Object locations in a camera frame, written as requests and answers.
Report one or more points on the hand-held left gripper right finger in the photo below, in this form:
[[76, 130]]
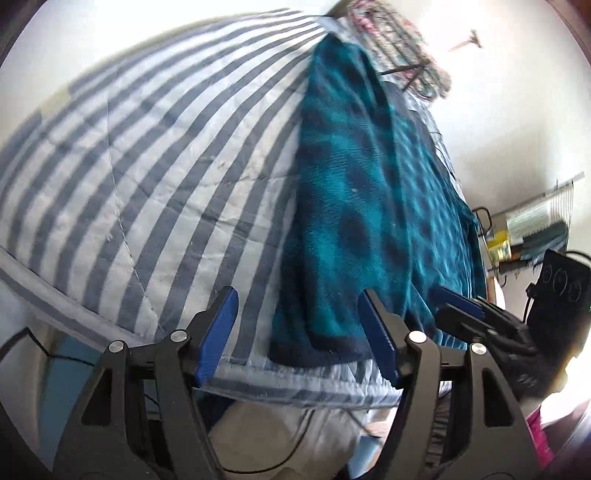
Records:
[[378, 341]]

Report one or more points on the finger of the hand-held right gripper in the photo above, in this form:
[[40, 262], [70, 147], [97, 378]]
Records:
[[461, 321], [455, 297]]

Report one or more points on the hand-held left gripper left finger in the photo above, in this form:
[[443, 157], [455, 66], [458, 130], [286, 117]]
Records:
[[217, 337]]

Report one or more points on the teal plaid fleece garment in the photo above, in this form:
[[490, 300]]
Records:
[[360, 207]]

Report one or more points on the hanging dark clothes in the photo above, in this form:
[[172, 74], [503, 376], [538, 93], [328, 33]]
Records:
[[545, 237]]

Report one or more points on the black metal clothes rack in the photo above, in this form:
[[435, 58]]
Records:
[[484, 210]]

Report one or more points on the yellow crate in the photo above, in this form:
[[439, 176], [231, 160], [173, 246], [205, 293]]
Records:
[[498, 244]]

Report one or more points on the hanging striped cloth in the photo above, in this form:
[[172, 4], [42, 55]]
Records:
[[535, 210]]

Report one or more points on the white cloth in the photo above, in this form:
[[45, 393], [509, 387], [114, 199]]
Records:
[[277, 434]]

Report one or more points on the person's pink clothing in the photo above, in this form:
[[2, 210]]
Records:
[[538, 434]]

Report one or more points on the blue white striped blanket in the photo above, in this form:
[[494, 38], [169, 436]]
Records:
[[138, 184]]

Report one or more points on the folded floral quilt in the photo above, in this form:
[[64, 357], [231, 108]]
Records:
[[392, 37]]

